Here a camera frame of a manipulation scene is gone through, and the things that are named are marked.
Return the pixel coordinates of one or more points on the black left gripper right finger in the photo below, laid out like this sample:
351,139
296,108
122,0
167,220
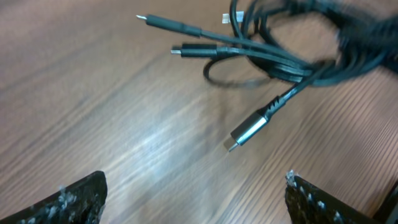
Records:
307,204

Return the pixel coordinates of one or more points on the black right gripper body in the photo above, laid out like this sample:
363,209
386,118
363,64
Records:
387,212

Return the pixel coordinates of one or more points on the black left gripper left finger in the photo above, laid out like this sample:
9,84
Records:
82,202

